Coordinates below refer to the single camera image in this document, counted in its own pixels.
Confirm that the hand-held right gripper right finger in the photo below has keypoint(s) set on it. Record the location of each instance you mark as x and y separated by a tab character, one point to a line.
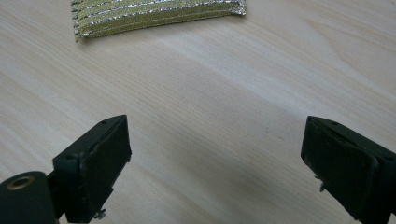
345	168

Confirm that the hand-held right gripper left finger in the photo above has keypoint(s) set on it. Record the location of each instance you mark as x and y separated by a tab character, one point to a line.
96	165

